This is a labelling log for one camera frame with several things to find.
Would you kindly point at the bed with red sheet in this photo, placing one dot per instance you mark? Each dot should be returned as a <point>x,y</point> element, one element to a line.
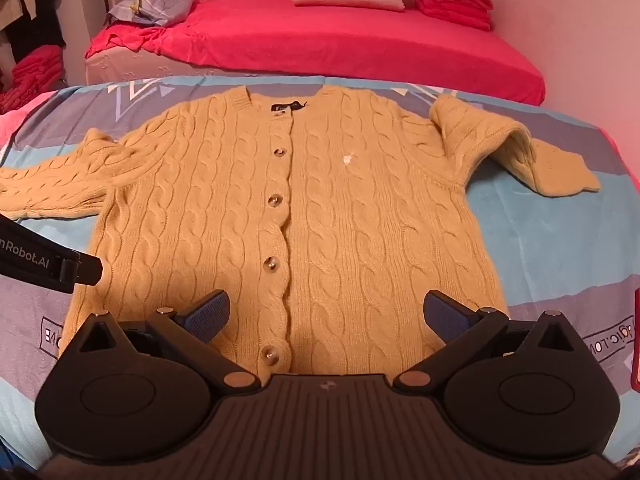
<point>325,40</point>

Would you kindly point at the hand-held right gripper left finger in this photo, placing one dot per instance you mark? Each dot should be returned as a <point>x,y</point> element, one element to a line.
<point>209,316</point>

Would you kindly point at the striped blue grey bed sheet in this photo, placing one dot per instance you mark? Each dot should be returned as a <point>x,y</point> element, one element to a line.
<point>540,245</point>

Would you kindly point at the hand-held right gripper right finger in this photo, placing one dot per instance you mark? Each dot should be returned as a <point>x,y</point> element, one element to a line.
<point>444,319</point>

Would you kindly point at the stack of red folded clothes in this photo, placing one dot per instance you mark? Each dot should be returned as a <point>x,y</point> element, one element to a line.
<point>452,0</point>

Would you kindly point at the crumpled blue grey cloth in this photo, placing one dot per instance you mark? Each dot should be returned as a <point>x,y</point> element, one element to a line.
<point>150,7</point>

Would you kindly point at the hanging dark clothes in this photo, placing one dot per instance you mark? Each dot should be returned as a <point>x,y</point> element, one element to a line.
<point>30,5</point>

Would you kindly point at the pile of red folded clothes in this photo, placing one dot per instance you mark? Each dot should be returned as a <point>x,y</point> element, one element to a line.
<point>35,72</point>

